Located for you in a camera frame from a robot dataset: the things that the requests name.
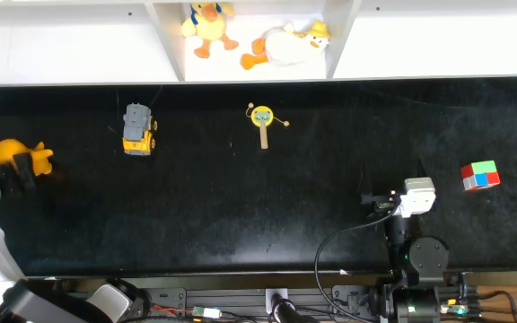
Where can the yellow toy rattle drum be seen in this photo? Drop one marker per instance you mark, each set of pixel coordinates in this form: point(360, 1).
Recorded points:
point(262, 116)

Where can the white plush duck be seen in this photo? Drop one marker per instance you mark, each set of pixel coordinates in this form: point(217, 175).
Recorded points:
point(287, 47)

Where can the mounting rail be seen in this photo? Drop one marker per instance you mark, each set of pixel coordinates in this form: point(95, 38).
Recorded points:
point(240, 299)

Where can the grey and yellow toy truck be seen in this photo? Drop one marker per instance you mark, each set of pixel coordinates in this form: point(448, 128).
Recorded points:
point(136, 130)

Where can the yellow plush duck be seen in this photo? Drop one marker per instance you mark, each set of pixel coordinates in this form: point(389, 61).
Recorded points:
point(209, 27)

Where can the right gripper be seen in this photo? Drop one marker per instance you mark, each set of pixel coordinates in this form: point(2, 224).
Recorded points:
point(379, 202)

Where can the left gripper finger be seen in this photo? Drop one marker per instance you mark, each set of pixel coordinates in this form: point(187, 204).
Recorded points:
point(25, 170)

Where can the white shelf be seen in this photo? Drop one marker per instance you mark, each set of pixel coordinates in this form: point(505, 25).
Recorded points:
point(61, 54)

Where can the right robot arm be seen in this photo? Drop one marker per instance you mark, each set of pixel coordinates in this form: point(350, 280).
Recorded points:
point(426, 258)

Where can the yellow rubber duck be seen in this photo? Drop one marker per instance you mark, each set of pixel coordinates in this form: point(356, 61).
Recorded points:
point(5, 150)

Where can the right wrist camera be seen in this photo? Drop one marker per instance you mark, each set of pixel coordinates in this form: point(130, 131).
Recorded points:
point(417, 197)

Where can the many-coloured puzzle cube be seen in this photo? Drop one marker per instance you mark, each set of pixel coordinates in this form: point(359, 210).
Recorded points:
point(480, 177)

